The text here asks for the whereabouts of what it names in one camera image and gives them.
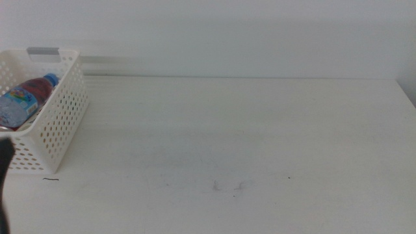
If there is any clear water bottle blue cap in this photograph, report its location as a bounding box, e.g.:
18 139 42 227
0 73 60 129

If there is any white perforated plastic basket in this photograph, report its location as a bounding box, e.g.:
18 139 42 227
0 47 90 175

